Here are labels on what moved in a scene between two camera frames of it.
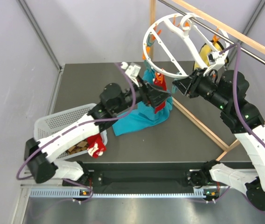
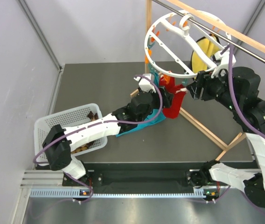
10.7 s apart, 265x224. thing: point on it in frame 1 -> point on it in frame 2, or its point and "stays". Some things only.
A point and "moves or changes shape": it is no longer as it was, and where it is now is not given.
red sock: x=95 y=146 -> x=171 y=112
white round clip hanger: x=184 y=46 moves or changes shape
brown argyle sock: x=81 y=146 stays
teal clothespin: x=147 y=65 -> x=153 y=71
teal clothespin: x=174 y=88 moves or changes shape
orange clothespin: x=159 y=77 -> x=166 y=78
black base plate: x=138 y=179 stays
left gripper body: x=141 y=95 -> x=164 y=101
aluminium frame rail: x=41 y=36 stays
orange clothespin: x=148 y=49 -> x=146 y=60
